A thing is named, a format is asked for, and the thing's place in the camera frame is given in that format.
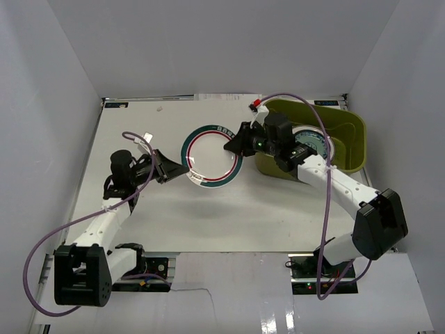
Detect olive green plastic bin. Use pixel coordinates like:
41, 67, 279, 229
266, 97, 366, 174

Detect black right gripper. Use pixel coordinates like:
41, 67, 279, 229
225, 122, 278, 158

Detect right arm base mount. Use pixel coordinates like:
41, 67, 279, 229
284, 255, 358, 295

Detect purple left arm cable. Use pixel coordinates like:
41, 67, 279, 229
22, 131, 173, 317

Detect small blue white dish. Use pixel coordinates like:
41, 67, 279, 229
295, 130, 327, 159

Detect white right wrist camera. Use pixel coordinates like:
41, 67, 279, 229
249, 99, 269, 127

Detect white plate orange sunburst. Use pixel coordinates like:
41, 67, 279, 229
292, 125, 335, 161

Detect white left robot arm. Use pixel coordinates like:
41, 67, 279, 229
54, 150, 189, 307

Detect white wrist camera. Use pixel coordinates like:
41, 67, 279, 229
249, 99, 269, 127
133, 132, 153, 152

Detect white plate teal red rings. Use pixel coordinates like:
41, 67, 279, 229
179, 123, 244, 190

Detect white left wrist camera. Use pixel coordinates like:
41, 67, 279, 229
133, 132, 153, 152

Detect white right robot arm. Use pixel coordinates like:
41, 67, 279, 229
224, 113, 408, 278

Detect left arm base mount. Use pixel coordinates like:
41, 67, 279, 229
112, 257, 176, 293

